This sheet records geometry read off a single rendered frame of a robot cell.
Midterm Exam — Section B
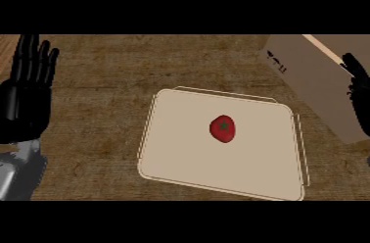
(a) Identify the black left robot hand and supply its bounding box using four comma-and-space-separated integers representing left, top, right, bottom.
0, 33, 61, 145

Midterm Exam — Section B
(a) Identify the beige tray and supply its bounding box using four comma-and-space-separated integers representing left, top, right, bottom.
136, 85, 311, 202

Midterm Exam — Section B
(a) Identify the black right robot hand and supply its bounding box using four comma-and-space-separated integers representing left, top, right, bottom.
339, 52, 370, 137

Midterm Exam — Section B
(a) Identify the red tomato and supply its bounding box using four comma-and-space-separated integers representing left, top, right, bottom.
208, 115, 237, 144

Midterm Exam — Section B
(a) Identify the brown cardboard box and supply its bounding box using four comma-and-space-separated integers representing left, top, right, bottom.
258, 34, 370, 145

